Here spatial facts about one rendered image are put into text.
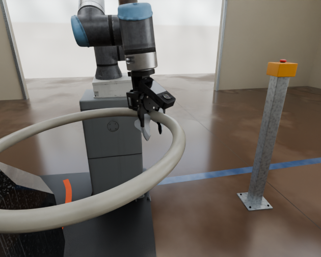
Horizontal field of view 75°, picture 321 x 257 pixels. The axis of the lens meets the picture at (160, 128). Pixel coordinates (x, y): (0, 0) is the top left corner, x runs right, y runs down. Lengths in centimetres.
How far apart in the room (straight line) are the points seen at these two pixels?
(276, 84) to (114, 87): 105
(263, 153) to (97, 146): 118
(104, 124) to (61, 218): 118
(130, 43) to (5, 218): 45
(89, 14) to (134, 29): 20
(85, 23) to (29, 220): 55
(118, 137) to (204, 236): 88
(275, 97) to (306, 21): 611
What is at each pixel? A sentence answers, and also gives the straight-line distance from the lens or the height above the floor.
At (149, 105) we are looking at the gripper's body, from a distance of 62.
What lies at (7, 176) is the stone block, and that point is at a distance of 83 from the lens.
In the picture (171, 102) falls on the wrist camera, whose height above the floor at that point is 104.
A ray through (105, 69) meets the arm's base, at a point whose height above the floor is 103.
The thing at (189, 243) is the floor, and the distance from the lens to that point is 154.
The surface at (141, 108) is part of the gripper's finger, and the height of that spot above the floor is 101.
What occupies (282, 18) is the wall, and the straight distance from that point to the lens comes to 705.
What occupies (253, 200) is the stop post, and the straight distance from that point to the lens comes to 189.
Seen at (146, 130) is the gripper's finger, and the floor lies 94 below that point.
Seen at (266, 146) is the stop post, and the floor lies 52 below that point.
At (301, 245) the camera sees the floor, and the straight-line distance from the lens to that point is 176.
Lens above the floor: 118
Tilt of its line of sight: 22 degrees down
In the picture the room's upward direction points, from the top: straight up
